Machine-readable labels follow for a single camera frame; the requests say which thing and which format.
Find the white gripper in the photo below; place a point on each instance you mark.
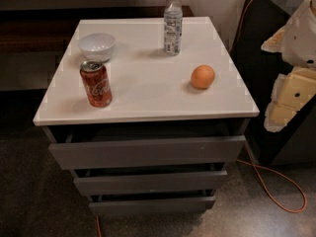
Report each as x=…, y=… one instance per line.
x=300, y=41

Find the grey drawer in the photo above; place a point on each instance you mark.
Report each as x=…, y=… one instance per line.
x=147, y=152
x=168, y=179
x=140, y=204

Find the red coke can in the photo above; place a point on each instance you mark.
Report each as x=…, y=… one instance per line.
x=96, y=83

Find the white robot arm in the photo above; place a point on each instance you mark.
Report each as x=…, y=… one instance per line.
x=296, y=41

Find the white top drawer cabinet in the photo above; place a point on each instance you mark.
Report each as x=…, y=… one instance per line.
x=153, y=97

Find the grey bottom drawer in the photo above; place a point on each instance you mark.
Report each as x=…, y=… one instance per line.
x=140, y=204

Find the grey top drawer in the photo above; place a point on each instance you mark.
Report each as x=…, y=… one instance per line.
x=147, y=152

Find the dark counter cabinet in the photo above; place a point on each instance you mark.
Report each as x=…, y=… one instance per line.
x=263, y=73

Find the orange fruit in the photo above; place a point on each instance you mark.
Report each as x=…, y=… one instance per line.
x=202, y=77

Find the clear plastic water bottle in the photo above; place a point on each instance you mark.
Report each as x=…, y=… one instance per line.
x=173, y=17

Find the white bowl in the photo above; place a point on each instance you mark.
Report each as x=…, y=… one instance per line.
x=97, y=46

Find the dark wooden bench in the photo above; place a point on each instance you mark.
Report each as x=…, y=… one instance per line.
x=52, y=29

